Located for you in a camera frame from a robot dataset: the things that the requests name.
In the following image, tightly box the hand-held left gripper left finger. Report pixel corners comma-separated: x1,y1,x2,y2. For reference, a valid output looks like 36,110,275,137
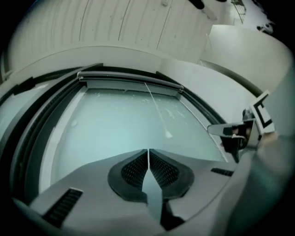
29,148,162,236

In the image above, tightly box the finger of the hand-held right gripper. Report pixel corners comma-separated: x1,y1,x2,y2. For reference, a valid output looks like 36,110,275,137
206,119,254,137

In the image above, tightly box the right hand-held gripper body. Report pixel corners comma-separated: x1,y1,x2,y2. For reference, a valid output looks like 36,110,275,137
220,90,277,163

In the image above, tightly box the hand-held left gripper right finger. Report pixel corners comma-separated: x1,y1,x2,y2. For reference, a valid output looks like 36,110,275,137
148,148,236,231

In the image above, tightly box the person's right forearm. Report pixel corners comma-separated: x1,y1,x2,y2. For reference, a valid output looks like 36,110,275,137
261,131,281,146

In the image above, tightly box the person's right hand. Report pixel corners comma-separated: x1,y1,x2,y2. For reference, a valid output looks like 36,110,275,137
231,126,252,138

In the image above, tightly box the black metal railing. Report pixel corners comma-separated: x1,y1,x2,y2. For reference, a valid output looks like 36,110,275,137
230,0,248,24

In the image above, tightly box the white pull cord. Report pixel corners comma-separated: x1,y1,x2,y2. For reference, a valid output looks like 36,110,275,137
144,82,173,139

